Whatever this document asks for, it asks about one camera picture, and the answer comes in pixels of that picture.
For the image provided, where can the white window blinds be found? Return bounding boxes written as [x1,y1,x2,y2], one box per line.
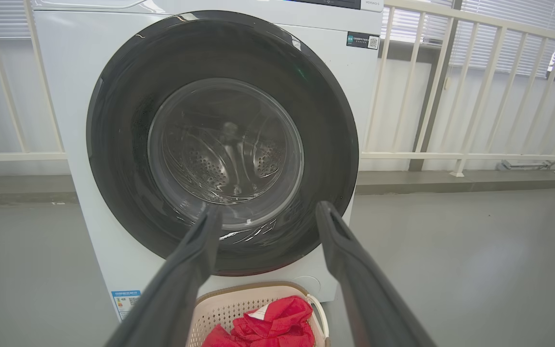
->
[0,0,35,39]
[381,0,555,80]

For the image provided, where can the white front-load washing machine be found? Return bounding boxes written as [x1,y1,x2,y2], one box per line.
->
[32,0,385,322]

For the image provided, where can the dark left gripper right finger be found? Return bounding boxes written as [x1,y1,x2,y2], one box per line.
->
[315,200,436,347]

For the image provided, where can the black round washing machine door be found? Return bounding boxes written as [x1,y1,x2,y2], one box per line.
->
[86,11,360,277]

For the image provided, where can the grey window frame post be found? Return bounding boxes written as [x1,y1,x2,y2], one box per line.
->
[409,0,463,172]

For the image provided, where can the plain red garment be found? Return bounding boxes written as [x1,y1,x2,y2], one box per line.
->
[231,295,317,347]

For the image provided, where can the blue energy label sticker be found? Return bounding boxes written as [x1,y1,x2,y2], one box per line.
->
[111,290,142,321]

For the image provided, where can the grey metal floor bracket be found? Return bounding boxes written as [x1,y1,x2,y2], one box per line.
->
[496,160,555,171]

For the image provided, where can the white metal railing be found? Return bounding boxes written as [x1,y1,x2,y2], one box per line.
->
[0,0,555,177]

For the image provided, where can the red and white garment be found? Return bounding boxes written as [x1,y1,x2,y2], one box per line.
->
[202,324,235,347]

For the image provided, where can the dark washer control panel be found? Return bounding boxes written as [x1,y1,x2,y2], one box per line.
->
[285,0,362,10]

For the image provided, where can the cream perforated laundry basket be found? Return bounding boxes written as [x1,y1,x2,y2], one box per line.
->
[186,281,331,347]

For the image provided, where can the dark QR code sticker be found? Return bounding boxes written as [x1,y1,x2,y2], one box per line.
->
[346,31,380,50]

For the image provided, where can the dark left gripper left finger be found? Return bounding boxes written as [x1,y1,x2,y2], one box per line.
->
[104,205,224,347]

